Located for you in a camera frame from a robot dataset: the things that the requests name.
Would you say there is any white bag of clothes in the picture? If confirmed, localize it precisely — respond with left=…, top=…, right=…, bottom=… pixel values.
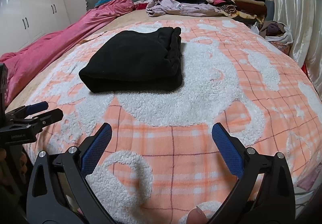
left=250, top=21, right=293, bottom=50

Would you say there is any black sweater with orange cuffs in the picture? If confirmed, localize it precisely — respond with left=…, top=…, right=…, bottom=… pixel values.
left=78, top=27, right=183, bottom=94

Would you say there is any white satin curtain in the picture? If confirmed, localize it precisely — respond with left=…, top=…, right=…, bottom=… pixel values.
left=262, top=0, right=322, bottom=84

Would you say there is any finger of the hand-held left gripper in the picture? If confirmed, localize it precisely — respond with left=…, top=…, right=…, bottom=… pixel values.
left=5, top=101, right=49, bottom=119
left=15, top=109, right=64, bottom=129

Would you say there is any dark red garment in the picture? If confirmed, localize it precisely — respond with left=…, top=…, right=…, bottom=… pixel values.
left=134, top=1, right=151, bottom=10

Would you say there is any white wardrobe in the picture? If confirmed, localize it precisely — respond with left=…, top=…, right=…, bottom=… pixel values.
left=0, top=0, right=72, bottom=51

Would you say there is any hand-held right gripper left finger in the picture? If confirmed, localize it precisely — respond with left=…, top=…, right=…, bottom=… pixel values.
left=26, top=123, right=113, bottom=224

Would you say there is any stack of folded clothes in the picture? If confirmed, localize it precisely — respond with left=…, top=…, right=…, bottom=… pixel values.
left=201, top=0, right=268, bottom=23

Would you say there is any person's left hand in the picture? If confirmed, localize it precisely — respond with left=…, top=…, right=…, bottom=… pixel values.
left=0, top=149, right=28, bottom=184

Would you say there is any pink quilt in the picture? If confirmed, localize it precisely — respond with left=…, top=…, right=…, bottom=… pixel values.
left=0, top=0, right=135, bottom=106

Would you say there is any blue cloth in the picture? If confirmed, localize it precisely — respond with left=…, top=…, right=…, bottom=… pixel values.
left=94, top=0, right=127, bottom=8

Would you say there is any peach plaid fleece blanket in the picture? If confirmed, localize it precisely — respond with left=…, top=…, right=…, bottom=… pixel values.
left=23, top=19, right=322, bottom=224

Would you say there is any crumpled lilac garment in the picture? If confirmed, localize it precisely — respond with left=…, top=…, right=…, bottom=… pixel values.
left=145, top=0, right=224, bottom=18

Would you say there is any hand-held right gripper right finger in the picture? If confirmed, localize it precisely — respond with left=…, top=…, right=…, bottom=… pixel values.
left=212, top=123, right=296, bottom=224

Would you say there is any person's right hand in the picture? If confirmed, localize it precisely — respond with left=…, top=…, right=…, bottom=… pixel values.
left=187, top=207, right=209, bottom=224

